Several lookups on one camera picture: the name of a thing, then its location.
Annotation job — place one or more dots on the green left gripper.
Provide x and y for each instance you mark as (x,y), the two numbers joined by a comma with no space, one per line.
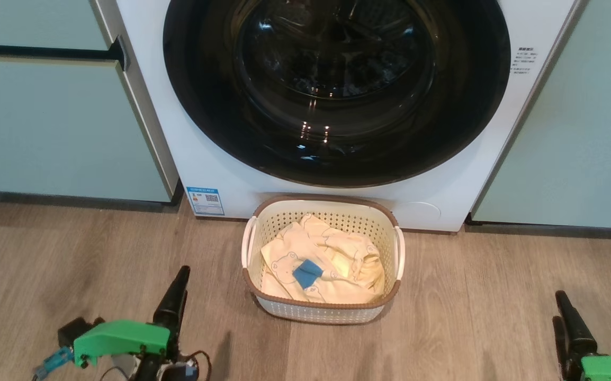
(120,338)

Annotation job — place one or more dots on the white front-load washing machine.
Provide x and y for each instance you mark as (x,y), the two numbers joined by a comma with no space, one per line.
(443,174)

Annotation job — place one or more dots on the cream perforated basket brown rim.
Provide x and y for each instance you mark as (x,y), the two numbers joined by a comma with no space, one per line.
(321,313)

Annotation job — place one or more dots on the black round glass washer door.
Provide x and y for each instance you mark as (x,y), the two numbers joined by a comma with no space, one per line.
(221,121)

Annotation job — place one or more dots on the blue energy label sticker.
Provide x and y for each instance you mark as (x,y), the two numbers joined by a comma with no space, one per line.
(205,201)

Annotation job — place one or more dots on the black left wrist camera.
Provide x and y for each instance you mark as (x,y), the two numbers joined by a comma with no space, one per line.
(75,329)

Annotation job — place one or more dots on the yellow bear-print garment blue patch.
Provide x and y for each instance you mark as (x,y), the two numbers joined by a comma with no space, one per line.
(284,264)

